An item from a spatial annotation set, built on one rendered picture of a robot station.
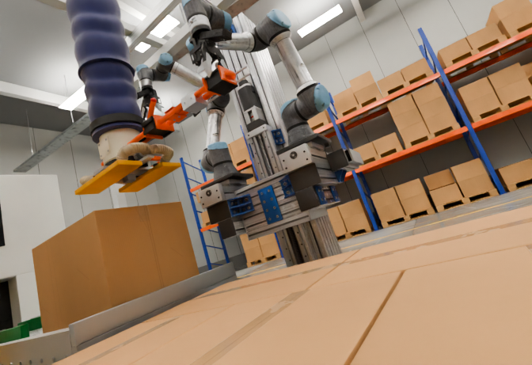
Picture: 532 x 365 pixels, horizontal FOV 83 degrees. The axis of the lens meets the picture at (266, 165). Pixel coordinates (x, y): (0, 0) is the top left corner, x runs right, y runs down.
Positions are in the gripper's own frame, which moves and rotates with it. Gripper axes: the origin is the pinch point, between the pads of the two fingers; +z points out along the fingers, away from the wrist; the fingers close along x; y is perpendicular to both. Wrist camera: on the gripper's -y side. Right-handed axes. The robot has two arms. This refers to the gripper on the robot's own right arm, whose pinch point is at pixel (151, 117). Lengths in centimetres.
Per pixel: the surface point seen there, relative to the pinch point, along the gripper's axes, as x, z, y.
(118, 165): -29, 45, -51
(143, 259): -16, 79, -39
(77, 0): -18, -41, -46
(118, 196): 240, -30, 151
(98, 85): -18.7, 3.8, -44.7
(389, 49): -177, -316, 808
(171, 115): -50, 34, -42
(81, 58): -13.4, -12.0, -46.0
